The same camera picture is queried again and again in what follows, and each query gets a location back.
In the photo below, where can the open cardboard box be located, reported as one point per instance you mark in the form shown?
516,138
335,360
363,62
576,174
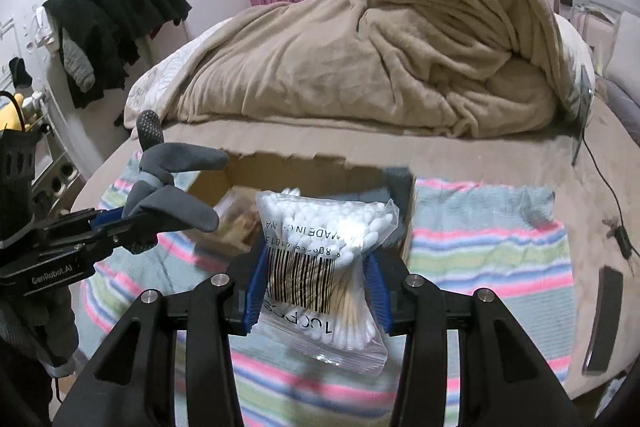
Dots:
320,176

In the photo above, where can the black clothes pile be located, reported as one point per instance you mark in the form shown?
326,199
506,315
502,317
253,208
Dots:
98,39

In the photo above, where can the white floral duvet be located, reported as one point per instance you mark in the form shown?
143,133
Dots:
148,92

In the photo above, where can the clear plastic snack bag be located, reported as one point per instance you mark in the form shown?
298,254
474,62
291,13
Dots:
238,219

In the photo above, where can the black phone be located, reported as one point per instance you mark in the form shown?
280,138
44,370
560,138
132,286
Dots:
605,323

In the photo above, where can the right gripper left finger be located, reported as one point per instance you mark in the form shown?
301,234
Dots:
129,381

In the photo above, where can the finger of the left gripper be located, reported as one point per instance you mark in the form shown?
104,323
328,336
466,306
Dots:
72,241
106,217

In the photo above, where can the yellow plush toy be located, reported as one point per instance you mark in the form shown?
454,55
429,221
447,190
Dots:
9,118

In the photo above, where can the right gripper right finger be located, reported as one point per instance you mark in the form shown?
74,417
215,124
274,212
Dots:
504,379

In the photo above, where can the striped colourful towel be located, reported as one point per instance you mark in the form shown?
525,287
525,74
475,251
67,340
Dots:
462,236

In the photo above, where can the white floral pillow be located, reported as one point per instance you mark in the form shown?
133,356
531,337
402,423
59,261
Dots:
623,65

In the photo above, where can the grey pillow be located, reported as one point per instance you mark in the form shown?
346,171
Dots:
625,109

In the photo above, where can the cotton swab bag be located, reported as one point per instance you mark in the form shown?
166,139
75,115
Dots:
315,300

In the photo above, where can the beige fleece blanket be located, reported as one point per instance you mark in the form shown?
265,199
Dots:
478,68

